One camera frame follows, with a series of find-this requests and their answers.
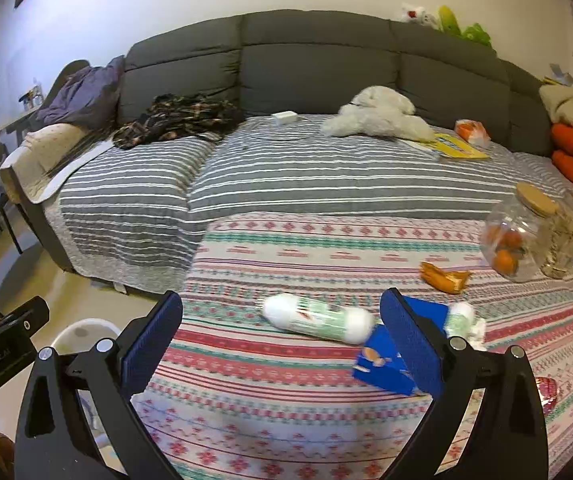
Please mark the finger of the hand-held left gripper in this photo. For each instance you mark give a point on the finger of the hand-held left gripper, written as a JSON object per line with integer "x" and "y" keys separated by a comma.
{"x": 26, "y": 321}

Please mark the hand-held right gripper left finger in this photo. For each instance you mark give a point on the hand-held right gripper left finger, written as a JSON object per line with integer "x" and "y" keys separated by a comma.
{"x": 151, "y": 347}

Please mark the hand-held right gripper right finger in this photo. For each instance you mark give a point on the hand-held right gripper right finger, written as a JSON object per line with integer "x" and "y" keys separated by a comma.
{"x": 411, "y": 347}

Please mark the blue carton box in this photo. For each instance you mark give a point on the blue carton box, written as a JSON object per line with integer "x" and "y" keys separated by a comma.
{"x": 384, "y": 367}

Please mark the white trash bin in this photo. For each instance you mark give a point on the white trash bin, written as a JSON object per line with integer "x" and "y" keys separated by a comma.
{"x": 82, "y": 331}

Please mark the white green bottle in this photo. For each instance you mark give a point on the white green bottle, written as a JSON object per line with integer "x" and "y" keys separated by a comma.
{"x": 461, "y": 320}
{"x": 316, "y": 317}

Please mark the orange peel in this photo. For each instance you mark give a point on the orange peel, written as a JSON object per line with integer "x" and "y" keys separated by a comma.
{"x": 444, "y": 277}

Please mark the red crushed can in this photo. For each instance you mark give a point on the red crushed can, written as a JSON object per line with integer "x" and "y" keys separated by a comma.
{"x": 548, "y": 396}

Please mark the patterned tablecloth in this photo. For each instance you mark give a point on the patterned tablecloth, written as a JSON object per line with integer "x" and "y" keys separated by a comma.
{"x": 291, "y": 400}

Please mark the glass jar with cork lid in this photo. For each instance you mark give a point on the glass jar with cork lid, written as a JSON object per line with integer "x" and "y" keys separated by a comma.
{"x": 516, "y": 220}

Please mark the cream quilted blanket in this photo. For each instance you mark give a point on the cream quilted blanket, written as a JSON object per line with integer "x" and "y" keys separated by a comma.
{"x": 51, "y": 155}

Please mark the glass jar with snacks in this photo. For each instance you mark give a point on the glass jar with snacks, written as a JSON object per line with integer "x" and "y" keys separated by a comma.
{"x": 566, "y": 240}

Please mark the grey striped sofa cover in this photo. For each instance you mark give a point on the grey striped sofa cover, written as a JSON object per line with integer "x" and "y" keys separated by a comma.
{"x": 316, "y": 180}

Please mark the small side table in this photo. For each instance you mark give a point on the small side table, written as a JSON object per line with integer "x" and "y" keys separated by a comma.
{"x": 16, "y": 121}

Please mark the yellow book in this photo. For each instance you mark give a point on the yellow book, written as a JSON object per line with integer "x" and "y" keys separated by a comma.
{"x": 454, "y": 147}

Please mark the orange white snack bag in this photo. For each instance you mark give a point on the orange white snack bag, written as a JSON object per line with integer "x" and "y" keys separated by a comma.
{"x": 472, "y": 132}

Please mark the small glass jars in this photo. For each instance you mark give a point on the small glass jars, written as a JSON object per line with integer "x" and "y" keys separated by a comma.
{"x": 33, "y": 96}

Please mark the dark plaid shirt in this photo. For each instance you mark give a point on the dark plaid shirt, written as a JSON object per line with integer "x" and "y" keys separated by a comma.
{"x": 176, "y": 120}

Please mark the purple grey jacket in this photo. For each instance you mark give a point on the purple grey jacket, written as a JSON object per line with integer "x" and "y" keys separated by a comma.
{"x": 84, "y": 95}

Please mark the white plush dog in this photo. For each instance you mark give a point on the white plush dog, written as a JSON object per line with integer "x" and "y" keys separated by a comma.
{"x": 381, "y": 115}

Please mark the white charger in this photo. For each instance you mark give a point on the white charger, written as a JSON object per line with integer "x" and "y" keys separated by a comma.
{"x": 285, "y": 117}

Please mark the grey sofa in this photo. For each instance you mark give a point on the grey sofa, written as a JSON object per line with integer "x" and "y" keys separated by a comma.
{"x": 316, "y": 60}

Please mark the blue white tissue pack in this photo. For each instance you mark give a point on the blue white tissue pack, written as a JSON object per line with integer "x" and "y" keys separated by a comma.
{"x": 562, "y": 74}

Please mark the yellow green plush corn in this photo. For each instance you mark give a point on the yellow green plush corn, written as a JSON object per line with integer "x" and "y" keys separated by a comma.
{"x": 449, "y": 20}

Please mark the white plush bear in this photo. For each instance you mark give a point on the white plush bear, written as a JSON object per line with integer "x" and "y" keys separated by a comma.
{"x": 419, "y": 15}

